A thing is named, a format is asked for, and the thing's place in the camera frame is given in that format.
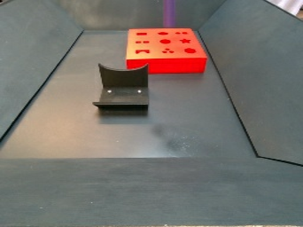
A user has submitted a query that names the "purple cylinder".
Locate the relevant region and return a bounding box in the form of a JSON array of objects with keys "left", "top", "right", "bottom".
[{"left": 163, "top": 0, "right": 175, "bottom": 27}]

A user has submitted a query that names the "black curved holder stand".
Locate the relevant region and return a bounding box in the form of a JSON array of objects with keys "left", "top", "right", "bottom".
[{"left": 93, "top": 64, "right": 149, "bottom": 108}]

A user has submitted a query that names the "red shape sorter box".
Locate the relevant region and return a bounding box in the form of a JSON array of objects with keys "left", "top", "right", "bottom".
[{"left": 125, "top": 28, "right": 207, "bottom": 74}]

